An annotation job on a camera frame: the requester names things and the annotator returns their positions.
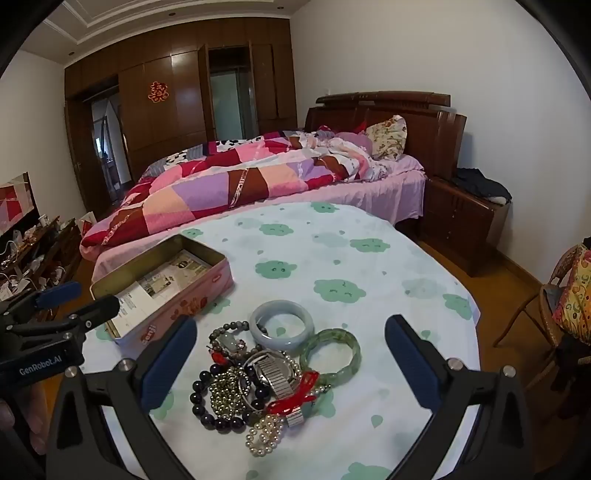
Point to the patchwork quilt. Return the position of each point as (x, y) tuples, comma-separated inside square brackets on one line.
[(194, 198)]

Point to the wooden headboard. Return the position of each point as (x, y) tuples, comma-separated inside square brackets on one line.
[(429, 129)]

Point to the bed with pink sheet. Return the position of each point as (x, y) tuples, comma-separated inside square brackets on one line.
[(397, 180)]

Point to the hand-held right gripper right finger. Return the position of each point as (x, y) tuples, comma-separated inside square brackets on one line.
[(411, 364)]

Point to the colourful chair cushion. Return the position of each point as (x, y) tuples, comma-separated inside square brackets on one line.
[(577, 295)]

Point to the wooden chair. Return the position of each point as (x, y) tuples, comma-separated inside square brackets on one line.
[(547, 300)]

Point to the wooden wardrobe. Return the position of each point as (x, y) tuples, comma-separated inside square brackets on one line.
[(184, 106)]

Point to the red paper decoration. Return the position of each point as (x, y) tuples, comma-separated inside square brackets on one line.
[(158, 91)]

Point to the television screen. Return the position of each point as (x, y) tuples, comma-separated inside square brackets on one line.
[(14, 207)]

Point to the person's left hand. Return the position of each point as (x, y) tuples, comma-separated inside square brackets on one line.
[(37, 429)]

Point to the pink tin box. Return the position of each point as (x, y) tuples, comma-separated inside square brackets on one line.
[(184, 307)]

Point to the purple pillow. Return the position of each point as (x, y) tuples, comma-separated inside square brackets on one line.
[(353, 140)]

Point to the wooden nightstand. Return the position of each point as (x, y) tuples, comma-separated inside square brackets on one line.
[(461, 230)]

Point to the printed paper sheets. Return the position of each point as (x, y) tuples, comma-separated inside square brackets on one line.
[(157, 286)]

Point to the black white patterned blanket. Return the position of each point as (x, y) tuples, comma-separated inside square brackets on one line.
[(231, 145)]

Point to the metal band wristwatch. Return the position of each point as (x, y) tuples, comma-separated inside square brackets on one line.
[(274, 376)]

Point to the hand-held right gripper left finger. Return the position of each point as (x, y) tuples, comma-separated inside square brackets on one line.
[(168, 364)]

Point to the dark clothes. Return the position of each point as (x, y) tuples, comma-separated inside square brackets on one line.
[(480, 187)]

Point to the pale lavender jade bangle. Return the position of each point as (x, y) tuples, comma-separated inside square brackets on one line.
[(263, 339)]

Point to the floral pillow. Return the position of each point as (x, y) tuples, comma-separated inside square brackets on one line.
[(385, 136)]

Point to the white red paper bag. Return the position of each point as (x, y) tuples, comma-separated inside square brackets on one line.
[(87, 224)]

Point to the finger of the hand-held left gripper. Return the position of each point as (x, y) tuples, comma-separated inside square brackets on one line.
[(57, 295), (97, 310)]

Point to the wooden television cabinet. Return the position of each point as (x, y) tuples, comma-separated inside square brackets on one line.
[(51, 249)]

